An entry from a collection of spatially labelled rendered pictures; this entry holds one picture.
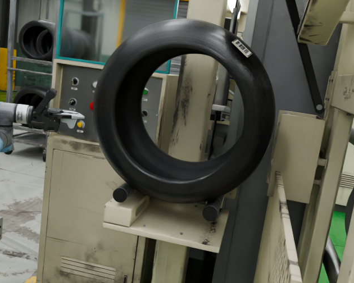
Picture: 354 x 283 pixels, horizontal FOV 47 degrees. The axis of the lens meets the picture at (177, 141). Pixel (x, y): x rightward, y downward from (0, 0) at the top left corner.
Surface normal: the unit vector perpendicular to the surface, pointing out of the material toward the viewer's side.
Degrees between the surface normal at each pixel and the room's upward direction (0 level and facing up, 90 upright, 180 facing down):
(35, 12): 90
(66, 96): 90
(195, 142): 90
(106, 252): 90
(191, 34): 79
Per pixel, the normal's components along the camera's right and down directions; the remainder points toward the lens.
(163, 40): -0.23, -0.04
